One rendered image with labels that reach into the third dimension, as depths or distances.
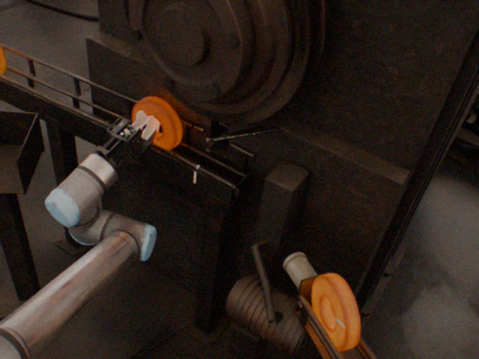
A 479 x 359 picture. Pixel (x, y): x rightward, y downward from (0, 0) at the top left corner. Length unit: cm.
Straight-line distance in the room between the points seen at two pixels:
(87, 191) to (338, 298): 62
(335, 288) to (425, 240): 137
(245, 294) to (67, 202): 49
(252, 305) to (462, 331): 104
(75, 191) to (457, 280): 159
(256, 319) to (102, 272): 40
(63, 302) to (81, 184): 32
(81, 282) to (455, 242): 175
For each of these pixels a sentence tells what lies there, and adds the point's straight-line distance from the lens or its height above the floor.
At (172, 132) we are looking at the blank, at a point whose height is 76.
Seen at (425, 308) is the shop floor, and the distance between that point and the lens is 214.
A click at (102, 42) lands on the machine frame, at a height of 87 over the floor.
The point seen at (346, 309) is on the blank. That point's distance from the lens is 104.
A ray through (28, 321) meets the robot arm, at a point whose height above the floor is 79.
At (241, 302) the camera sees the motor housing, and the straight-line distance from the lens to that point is 132.
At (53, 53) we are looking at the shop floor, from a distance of 330.
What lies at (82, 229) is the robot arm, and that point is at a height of 61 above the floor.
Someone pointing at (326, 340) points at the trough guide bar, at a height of 68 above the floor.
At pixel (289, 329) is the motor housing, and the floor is 52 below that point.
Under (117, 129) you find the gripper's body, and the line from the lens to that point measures 132.
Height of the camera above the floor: 160
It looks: 42 degrees down
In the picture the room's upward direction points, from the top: 9 degrees clockwise
